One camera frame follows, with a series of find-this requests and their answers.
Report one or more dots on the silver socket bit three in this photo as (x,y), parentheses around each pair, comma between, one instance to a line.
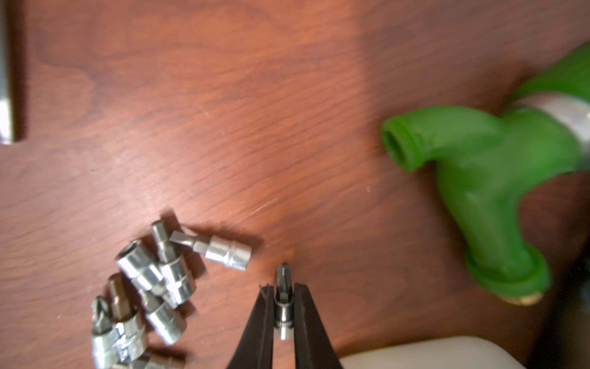
(178,278)

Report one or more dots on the silver socket bit five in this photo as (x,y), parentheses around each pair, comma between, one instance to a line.
(167,323)

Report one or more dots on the silver socket bit eight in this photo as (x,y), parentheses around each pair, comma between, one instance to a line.
(104,337)

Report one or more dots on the blue handled scissors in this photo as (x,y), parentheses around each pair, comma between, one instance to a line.
(8,130)

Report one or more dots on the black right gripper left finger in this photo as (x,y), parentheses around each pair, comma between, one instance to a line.
(255,348)

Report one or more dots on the white plastic storage box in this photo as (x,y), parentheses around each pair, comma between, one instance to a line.
(454,352)

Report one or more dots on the green plastic faucet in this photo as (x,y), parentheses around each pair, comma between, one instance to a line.
(485,165)

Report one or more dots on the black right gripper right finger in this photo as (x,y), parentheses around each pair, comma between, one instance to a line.
(312,346)

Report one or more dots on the silver socket bit four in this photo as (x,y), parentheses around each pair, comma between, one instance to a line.
(140,266)

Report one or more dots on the silver socket bit seven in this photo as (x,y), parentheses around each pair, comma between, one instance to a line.
(153,361)

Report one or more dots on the silver socket bit two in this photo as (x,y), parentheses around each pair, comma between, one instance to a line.
(283,303)

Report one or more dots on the silver socket bit one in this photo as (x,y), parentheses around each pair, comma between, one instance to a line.
(231,254)

